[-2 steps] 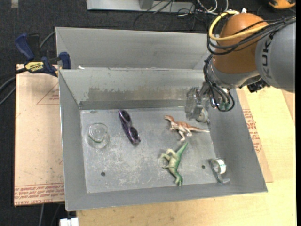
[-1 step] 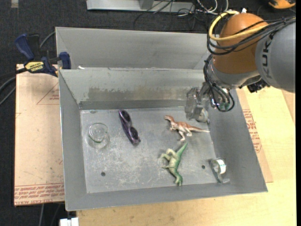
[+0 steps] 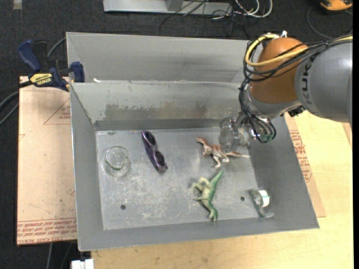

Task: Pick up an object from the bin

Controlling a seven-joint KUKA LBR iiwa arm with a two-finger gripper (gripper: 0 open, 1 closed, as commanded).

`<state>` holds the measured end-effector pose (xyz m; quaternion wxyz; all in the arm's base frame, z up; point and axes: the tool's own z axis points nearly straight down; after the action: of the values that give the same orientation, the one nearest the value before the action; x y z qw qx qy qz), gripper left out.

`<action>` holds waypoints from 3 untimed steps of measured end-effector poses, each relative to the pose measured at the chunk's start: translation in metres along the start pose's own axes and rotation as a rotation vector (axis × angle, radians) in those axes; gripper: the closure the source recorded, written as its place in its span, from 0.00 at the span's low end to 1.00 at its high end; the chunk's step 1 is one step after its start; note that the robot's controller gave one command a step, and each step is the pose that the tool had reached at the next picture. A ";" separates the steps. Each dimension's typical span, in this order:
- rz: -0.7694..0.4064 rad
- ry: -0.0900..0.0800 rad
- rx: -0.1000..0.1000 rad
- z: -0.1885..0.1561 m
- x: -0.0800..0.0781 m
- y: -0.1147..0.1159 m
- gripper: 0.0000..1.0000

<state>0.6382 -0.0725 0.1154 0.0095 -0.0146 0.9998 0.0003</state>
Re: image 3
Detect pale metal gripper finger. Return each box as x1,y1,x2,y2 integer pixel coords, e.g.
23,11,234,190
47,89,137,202
220,134,240,153
219,116,238,136

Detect brown toy dinosaur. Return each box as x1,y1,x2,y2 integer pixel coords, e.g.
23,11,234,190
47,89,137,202
195,137,251,169

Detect green toy dinosaur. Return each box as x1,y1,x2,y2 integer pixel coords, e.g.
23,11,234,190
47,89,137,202
190,169,225,222

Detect clear tape roll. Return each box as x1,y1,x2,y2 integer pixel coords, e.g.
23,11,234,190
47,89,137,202
250,188,274,219

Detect purple sunglasses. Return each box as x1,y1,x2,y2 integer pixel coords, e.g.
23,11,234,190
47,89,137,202
141,130,169,172

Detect grey metal bin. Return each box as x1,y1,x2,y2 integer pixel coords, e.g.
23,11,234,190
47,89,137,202
66,31,320,252

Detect clear glass cup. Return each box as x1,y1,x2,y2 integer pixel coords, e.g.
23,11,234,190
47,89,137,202
104,146,132,178

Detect brown cardboard board red print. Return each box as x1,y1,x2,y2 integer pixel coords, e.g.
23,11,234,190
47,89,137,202
16,76,326,246

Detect black cylinder on white bracket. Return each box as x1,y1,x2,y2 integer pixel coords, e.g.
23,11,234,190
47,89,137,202
287,105,306,118

